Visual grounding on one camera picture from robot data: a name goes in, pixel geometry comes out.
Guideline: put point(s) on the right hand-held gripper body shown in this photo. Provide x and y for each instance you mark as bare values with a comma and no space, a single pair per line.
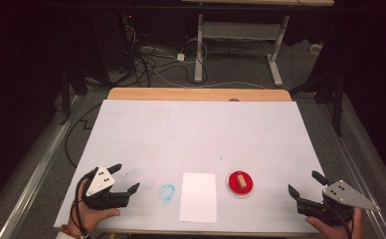
342,195

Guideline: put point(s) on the round red ink pad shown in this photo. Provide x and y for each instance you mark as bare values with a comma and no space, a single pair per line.
234,189

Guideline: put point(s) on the small wooden stamp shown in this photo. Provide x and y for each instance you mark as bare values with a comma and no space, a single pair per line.
241,183

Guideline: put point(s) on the person's left hand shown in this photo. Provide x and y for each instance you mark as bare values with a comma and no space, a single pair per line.
93,217

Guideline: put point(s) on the white power adapter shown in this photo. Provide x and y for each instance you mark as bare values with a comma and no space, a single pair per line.
180,56

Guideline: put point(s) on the white metal desk frame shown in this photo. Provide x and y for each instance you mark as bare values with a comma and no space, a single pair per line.
240,31

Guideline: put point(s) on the black stand leg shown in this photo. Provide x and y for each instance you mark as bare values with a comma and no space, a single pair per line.
337,103
65,96

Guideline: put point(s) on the white paper sheet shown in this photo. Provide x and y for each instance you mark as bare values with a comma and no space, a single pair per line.
198,199

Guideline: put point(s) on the large white table mat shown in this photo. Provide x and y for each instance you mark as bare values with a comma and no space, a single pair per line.
187,132

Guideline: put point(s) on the person's right hand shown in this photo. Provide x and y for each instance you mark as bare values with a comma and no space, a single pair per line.
327,230

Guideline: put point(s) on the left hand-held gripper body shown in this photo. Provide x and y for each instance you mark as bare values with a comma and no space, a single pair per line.
98,184

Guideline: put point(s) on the silver metal floor rail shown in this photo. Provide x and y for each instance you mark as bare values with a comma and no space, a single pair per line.
356,172
32,179

